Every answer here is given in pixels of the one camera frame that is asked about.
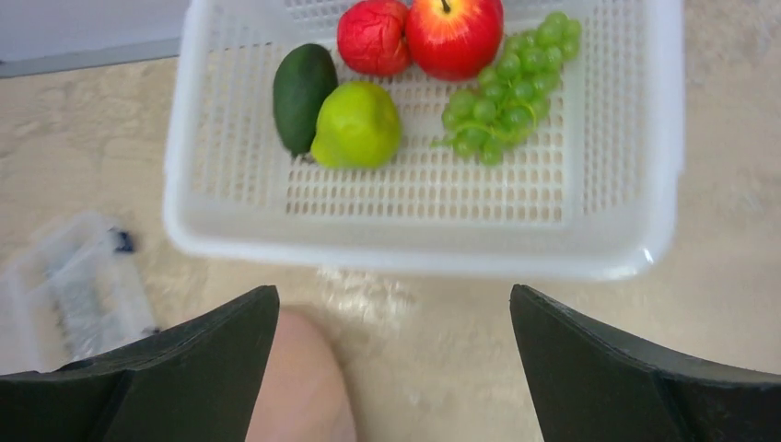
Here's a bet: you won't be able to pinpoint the white perforated plastic basket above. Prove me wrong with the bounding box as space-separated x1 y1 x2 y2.
162 1 685 280

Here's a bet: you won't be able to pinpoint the small red fake fruit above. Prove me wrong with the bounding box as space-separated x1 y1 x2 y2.
336 0 413 76

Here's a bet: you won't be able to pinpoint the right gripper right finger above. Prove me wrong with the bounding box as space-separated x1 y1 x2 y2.
509 285 780 441

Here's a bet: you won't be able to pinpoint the pink printed plastic bag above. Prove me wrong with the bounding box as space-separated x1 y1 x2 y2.
246 308 357 441

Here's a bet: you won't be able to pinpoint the clear plastic screw box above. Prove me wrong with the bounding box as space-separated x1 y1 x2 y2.
1 211 160 375

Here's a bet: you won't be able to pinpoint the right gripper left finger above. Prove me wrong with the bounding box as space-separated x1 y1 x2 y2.
1 285 280 441

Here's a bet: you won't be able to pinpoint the green fake grapes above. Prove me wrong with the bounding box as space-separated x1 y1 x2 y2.
432 11 583 166

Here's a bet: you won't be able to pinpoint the red fake apple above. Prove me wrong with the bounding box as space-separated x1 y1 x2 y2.
405 0 505 82

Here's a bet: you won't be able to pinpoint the dark green fake avocado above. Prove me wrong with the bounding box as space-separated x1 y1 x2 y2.
273 43 339 158

